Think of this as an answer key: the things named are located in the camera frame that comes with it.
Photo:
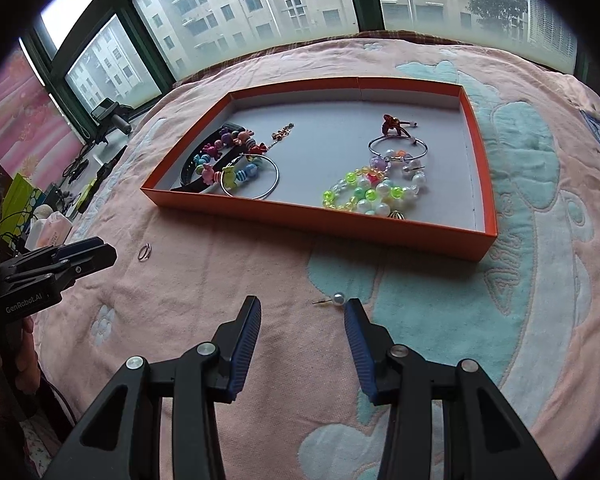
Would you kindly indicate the person's left forearm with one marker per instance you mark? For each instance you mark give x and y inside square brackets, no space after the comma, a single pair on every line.
[5,400]

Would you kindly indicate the red bow earring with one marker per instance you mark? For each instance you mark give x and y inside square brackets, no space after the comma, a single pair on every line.
[392,124]

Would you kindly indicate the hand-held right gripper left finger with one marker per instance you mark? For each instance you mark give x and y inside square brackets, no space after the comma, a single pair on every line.
[242,350]

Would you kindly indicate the black tool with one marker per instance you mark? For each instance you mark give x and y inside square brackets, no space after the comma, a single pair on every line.
[111,162]

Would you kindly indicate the yellow-green item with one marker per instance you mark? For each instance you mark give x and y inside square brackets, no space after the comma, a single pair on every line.
[86,195]

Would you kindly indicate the black wristband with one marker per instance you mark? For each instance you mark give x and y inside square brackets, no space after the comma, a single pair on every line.
[187,172]

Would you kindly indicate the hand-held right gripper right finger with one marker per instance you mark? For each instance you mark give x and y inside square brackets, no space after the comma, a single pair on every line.
[362,355]

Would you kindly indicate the orange shallow cardboard box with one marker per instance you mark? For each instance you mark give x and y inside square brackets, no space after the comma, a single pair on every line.
[325,130]

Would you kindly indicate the person's left hand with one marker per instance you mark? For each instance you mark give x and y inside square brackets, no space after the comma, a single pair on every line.
[22,340]

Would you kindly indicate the black handheld device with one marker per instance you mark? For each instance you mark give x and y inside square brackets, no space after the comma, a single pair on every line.
[107,117]

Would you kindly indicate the pink floral curtain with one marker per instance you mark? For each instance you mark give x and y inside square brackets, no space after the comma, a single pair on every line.
[20,115]

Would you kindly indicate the silver hoop earring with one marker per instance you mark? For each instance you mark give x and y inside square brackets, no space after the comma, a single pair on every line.
[422,146]
[276,177]

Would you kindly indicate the green window frame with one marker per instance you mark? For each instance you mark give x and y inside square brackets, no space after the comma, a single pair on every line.
[365,5]

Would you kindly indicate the green dotted box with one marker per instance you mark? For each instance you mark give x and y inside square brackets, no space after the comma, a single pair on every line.
[22,200]

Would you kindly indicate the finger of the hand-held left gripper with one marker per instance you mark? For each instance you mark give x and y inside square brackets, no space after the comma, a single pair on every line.
[95,259]
[75,246]

